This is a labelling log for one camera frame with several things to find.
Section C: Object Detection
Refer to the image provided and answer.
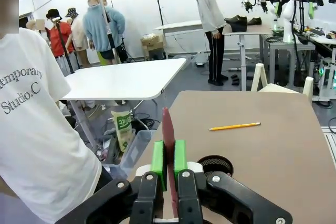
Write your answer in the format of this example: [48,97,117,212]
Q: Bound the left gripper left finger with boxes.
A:
[54,141,169,224]

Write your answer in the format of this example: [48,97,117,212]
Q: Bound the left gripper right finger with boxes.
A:
[174,140,293,224]

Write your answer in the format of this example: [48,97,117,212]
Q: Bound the maroon pencil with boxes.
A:
[162,107,181,218]

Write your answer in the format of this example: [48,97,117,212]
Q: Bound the yellow pencil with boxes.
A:
[208,122,261,132]

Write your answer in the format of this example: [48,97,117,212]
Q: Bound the black mesh pen holder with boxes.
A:
[196,155,235,180]

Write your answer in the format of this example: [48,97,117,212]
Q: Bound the white robot torso stand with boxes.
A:
[282,0,297,43]

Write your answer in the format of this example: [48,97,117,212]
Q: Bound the clear plastic bin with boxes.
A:
[101,129,157,180]

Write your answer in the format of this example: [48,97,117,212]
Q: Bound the green and white bag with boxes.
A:
[110,110,137,153]

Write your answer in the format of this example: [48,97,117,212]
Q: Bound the white desk with shoes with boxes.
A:
[222,23,274,91]

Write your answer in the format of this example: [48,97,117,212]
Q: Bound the person in grey sweater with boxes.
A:
[195,0,229,87]

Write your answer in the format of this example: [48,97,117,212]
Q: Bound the large white table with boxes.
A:
[59,57,187,154]

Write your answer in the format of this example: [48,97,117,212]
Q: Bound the cream wooden chair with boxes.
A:
[250,63,314,101]

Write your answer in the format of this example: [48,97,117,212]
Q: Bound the cardboard boxes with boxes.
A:
[141,34,163,59]

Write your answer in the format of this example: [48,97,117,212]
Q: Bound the person in white T-shirt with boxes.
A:
[0,0,113,223]

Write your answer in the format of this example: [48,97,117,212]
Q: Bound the black tripod pole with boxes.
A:
[54,16,76,74]

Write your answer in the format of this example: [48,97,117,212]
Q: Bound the mannequin in blue fleece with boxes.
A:
[82,0,127,66]

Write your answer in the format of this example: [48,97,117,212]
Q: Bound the mannequin with bucket hat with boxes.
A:
[65,7,90,69]

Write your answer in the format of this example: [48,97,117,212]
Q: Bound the mannequin in red shirt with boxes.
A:
[46,8,76,75]

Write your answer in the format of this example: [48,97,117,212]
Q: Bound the white light stand pole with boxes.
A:
[94,0,118,65]

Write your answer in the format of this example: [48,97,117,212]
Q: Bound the grey metal frame table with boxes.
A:
[264,34,316,88]

